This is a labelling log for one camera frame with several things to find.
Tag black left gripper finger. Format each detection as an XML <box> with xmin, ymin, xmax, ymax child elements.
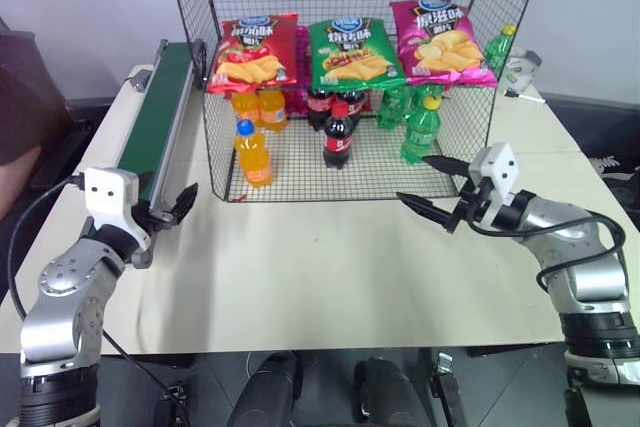
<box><xmin>166</xmin><ymin>198</ymin><xmax>195</xmax><ymax>227</ymax></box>
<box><xmin>172</xmin><ymin>182</ymin><xmax>200</xmax><ymax>210</ymax></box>

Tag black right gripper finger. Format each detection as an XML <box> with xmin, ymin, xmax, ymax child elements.
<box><xmin>395</xmin><ymin>191</ymin><xmax>460</xmax><ymax>234</ymax></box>
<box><xmin>420</xmin><ymin>153</ymin><xmax>474</xmax><ymax>181</ymax></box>

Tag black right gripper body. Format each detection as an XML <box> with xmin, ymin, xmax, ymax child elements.
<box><xmin>448</xmin><ymin>175</ymin><xmax>496</xmax><ymax>236</ymax></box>

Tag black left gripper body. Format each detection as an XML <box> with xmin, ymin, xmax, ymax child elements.
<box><xmin>146</xmin><ymin>207</ymin><xmax>177</xmax><ymax>235</ymax></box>

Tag green conveyor belt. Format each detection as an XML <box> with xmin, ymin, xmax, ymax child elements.
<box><xmin>117</xmin><ymin>38</ymin><xmax>209</xmax><ymax>269</ymax></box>

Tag green soda bottle yellow cap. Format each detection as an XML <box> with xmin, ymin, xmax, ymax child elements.
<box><xmin>412</xmin><ymin>82</ymin><xmax>447</xmax><ymax>101</ymax></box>
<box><xmin>400</xmin><ymin>94</ymin><xmax>445</xmax><ymax>167</ymax></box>
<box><xmin>375</xmin><ymin>85</ymin><xmax>416</xmax><ymax>130</ymax></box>
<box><xmin>483</xmin><ymin>23</ymin><xmax>518</xmax><ymax>80</ymax></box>

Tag orange soda bottle blue cap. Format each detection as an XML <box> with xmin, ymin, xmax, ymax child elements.
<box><xmin>234</xmin><ymin>118</ymin><xmax>277</xmax><ymax>190</ymax></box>

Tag black white marker pen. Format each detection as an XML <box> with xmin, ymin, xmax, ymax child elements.
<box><xmin>503</xmin><ymin>88</ymin><xmax>548</xmax><ymax>105</ymax></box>

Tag cola bottle red cap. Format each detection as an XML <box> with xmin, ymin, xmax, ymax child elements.
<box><xmin>339</xmin><ymin>88</ymin><xmax>372</xmax><ymax>122</ymax></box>
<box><xmin>305</xmin><ymin>88</ymin><xmax>334</xmax><ymax>131</ymax></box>
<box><xmin>321</xmin><ymin>101</ymin><xmax>358</xmax><ymax>171</ymax></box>

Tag white blue board eraser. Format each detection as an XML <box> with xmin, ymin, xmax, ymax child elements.
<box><xmin>501</xmin><ymin>48</ymin><xmax>544</xmax><ymax>95</ymax></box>

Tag magenta potato chips bag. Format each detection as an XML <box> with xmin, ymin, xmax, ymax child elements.
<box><xmin>284</xmin><ymin>25</ymin><xmax>314</xmax><ymax>119</ymax></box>
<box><xmin>389</xmin><ymin>0</ymin><xmax>500</xmax><ymax>88</ymax></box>

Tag green potato chips bag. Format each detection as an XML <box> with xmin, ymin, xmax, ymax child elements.
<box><xmin>306</xmin><ymin>16</ymin><xmax>409</xmax><ymax>92</ymax></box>

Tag black patterned floor mat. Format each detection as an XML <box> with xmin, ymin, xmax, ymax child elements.
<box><xmin>587</xmin><ymin>152</ymin><xmax>640</xmax><ymax>229</ymax></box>

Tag red potato chips bag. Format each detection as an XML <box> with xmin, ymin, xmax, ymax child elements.
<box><xmin>207</xmin><ymin>11</ymin><xmax>301</xmax><ymax>95</ymax></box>

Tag person's dark maroon shirt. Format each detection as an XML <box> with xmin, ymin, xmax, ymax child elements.
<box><xmin>0</xmin><ymin>64</ymin><xmax>72</xmax><ymax>169</ymax></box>

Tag dark rounded shape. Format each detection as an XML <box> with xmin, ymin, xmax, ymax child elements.
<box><xmin>351</xmin><ymin>356</ymin><xmax>434</xmax><ymax>427</ymax></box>
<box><xmin>227</xmin><ymin>350</ymin><xmax>305</xmax><ymax>427</ymax></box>

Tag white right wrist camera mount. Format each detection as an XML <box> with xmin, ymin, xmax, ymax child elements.
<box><xmin>467</xmin><ymin>142</ymin><xmax>521</xmax><ymax>231</ymax></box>

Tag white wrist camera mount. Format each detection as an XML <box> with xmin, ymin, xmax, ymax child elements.
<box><xmin>467</xmin><ymin>142</ymin><xmax>521</xmax><ymax>231</ymax></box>
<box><xmin>82</xmin><ymin>167</ymin><xmax>152</xmax><ymax>249</ymax></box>

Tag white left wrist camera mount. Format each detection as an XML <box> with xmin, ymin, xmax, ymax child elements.
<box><xmin>82</xmin><ymin>167</ymin><xmax>152</xmax><ymax>249</ymax></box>

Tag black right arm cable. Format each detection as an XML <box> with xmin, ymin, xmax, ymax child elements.
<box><xmin>469</xmin><ymin>209</ymin><xmax>629</xmax><ymax>298</ymax></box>

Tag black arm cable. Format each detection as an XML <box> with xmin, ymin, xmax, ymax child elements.
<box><xmin>469</xmin><ymin>209</ymin><xmax>629</xmax><ymax>298</ymax></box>
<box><xmin>8</xmin><ymin>172</ymin><xmax>194</xmax><ymax>427</ymax></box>

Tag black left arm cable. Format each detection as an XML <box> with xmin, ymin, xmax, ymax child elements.
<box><xmin>8</xmin><ymin>172</ymin><xmax>194</xmax><ymax>427</ymax></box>

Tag black metal table bracket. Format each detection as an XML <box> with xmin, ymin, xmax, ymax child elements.
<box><xmin>429</xmin><ymin>350</ymin><xmax>464</xmax><ymax>427</ymax></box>

